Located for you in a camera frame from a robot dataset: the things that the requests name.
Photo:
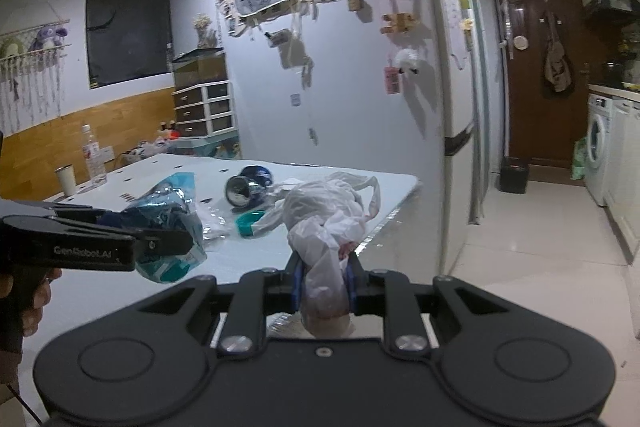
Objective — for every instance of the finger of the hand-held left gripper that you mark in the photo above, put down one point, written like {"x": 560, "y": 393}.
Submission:
{"x": 165, "y": 244}
{"x": 80, "y": 213}

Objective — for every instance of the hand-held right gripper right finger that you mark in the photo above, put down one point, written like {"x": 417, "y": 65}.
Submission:
{"x": 350, "y": 287}

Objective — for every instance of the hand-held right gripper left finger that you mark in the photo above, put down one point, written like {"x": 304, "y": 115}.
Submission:
{"x": 297, "y": 282}

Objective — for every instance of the teal snack bag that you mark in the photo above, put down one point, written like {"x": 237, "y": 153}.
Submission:
{"x": 175, "y": 194}

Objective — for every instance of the white plastic bag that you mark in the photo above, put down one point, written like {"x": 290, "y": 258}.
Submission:
{"x": 325, "y": 222}

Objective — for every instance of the teal plastic cup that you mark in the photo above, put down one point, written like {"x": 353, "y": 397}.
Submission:
{"x": 242, "y": 227}

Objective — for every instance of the person's left hand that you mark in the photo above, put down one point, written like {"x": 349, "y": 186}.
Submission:
{"x": 40, "y": 302}

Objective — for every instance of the white paper cup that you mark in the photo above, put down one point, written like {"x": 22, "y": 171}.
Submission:
{"x": 65, "y": 182}

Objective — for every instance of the clear plastic bag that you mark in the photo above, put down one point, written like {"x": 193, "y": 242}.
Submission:
{"x": 212, "y": 232}

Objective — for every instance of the clear water bottle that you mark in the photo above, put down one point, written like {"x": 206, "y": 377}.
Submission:
{"x": 94, "y": 162}

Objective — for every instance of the small red bottles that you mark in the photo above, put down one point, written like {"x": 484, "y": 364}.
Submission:
{"x": 168, "y": 129}

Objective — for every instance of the white drawer cabinet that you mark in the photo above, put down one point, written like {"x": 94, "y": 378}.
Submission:
{"x": 192, "y": 112}

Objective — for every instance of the purple plush toy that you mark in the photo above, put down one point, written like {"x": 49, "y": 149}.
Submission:
{"x": 47, "y": 38}

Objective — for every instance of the glass tank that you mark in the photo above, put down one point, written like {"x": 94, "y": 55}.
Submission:
{"x": 200, "y": 69}

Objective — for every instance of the dark covered window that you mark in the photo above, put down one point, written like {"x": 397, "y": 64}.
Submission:
{"x": 127, "y": 32}

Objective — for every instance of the black floor bin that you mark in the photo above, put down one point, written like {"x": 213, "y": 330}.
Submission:
{"x": 514, "y": 176}

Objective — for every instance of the white refrigerator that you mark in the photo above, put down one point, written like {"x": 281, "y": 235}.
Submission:
{"x": 455, "y": 107}

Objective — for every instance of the pink hanging tag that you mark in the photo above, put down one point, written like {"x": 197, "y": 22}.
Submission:
{"x": 392, "y": 80}

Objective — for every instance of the dried flowers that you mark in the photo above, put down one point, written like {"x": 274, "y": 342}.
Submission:
{"x": 202, "y": 24}

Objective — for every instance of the white plush toy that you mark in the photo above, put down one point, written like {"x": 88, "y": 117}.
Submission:
{"x": 407, "y": 59}

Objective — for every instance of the brown wooden door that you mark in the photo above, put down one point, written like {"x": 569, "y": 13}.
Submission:
{"x": 530, "y": 107}

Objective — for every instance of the green plastic bag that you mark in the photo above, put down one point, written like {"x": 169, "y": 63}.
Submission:
{"x": 579, "y": 161}

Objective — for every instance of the small wooden block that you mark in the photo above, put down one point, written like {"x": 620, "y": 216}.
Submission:
{"x": 354, "y": 3}

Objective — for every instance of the white washing machine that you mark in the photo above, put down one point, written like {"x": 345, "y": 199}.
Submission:
{"x": 597, "y": 147}

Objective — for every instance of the hanging round utensil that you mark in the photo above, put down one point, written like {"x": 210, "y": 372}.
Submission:
{"x": 520, "y": 43}

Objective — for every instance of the white kitchen cabinet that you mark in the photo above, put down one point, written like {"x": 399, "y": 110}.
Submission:
{"x": 625, "y": 167}

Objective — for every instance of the hanging cloth bag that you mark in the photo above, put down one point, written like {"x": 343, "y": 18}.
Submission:
{"x": 557, "y": 67}

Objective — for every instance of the black range hood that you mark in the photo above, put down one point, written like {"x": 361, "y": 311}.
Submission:
{"x": 610, "y": 2}

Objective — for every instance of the white macrame wall hanging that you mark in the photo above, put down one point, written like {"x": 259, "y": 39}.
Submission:
{"x": 35, "y": 77}

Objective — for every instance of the wall outlet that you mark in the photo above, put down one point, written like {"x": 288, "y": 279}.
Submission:
{"x": 296, "y": 99}

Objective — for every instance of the wooden wall ornament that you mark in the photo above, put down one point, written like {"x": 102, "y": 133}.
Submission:
{"x": 400, "y": 23}

